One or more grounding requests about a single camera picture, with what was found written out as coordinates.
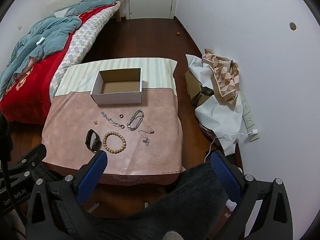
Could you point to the brown cardboard box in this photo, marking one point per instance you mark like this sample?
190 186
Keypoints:
197 93

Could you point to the teal blue quilt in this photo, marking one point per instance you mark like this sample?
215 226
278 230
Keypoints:
45 38

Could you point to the beige geometric pattern scarf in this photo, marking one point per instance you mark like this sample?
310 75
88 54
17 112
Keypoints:
225 78

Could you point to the black fuzzy cushion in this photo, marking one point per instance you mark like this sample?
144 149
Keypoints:
193 204

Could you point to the black smart band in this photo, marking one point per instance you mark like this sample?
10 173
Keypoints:
93 142

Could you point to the red bed blanket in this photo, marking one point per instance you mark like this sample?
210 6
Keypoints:
27 100

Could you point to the white cardboard box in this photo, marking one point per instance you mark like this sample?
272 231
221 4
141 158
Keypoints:
118 87

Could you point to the white power strip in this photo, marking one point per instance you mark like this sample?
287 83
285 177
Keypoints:
248 118

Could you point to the pink and striped table cloth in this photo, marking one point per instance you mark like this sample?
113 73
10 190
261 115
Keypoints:
140 139

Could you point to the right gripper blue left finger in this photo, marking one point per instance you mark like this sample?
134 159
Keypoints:
89 175

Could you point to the checkered bed sheet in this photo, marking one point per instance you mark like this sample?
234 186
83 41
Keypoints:
82 40

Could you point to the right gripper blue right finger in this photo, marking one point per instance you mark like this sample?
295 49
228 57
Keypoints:
230 177

